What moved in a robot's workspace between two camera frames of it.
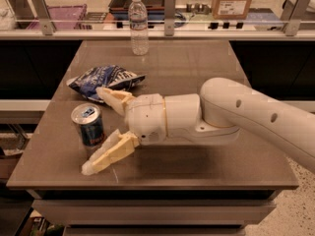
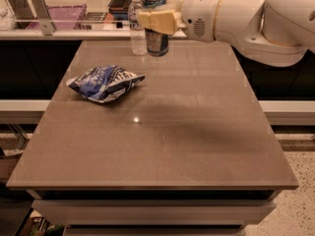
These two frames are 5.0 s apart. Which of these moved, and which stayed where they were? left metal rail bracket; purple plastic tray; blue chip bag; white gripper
Moved: white gripper
Stayed: blue chip bag; purple plastic tray; left metal rail bracket
